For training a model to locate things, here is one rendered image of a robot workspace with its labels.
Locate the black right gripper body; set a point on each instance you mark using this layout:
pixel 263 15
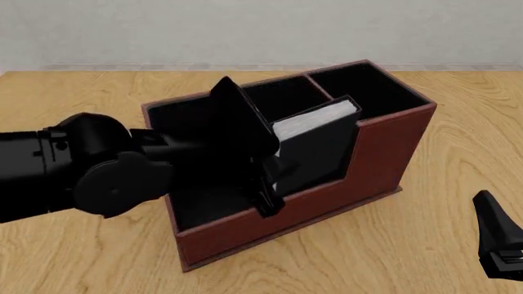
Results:
pixel 504 266

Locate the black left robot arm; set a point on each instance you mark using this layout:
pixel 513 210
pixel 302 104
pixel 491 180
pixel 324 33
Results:
pixel 49 165

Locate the black book with white pages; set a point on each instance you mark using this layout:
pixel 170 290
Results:
pixel 323 150

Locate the red-brown desk caddy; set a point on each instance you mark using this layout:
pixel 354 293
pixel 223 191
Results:
pixel 327 220

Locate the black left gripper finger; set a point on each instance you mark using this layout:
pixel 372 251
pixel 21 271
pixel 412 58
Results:
pixel 241 116
pixel 281 170

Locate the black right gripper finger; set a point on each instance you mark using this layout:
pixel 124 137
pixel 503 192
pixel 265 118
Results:
pixel 492 220

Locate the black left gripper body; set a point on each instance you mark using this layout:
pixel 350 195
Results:
pixel 267 199

